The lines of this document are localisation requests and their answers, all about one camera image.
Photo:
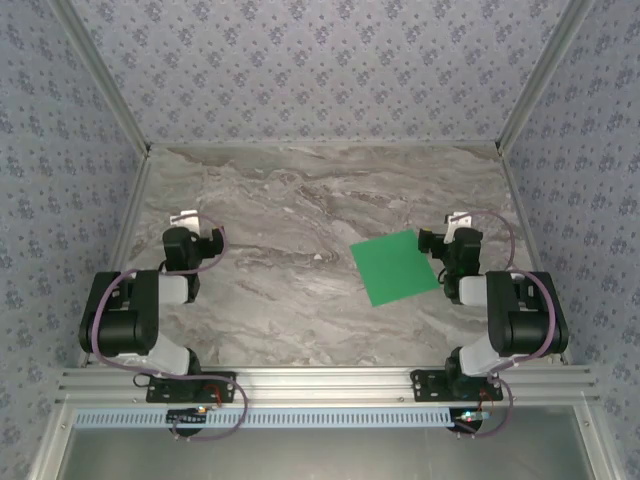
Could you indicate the green paper sheet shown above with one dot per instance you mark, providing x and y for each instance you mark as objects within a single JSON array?
[{"x": 390, "y": 270}]

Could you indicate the aluminium lower frame bar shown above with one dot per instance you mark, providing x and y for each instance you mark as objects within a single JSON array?
[
  {"x": 597, "y": 445},
  {"x": 50, "y": 445}
]

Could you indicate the aluminium table side rail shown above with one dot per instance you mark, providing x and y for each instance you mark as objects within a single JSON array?
[
  {"x": 524, "y": 220},
  {"x": 121, "y": 240}
]

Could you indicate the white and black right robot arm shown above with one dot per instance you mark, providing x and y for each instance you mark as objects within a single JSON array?
[{"x": 520, "y": 315}]

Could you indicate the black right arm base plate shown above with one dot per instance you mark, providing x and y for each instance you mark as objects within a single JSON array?
[{"x": 427, "y": 387}]

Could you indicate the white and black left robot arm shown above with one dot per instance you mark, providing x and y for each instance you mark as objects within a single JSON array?
[{"x": 125, "y": 315}]

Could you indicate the aluminium mounting rail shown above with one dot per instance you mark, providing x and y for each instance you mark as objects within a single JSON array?
[{"x": 325, "y": 385}]

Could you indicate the aluminium frame post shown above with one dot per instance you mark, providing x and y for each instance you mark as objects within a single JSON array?
[
  {"x": 105, "y": 75},
  {"x": 541, "y": 75}
]

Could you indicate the grey metal sheet panel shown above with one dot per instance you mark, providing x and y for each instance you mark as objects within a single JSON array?
[{"x": 325, "y": 455}]

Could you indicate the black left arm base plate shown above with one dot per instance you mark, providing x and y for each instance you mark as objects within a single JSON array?
[{"x": 220, "y": 392}]

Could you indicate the small black electronics board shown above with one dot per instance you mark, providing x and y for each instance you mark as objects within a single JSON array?
[
  {"x": 472, "y": 415},
  {"x": 186, "y": 416}
]

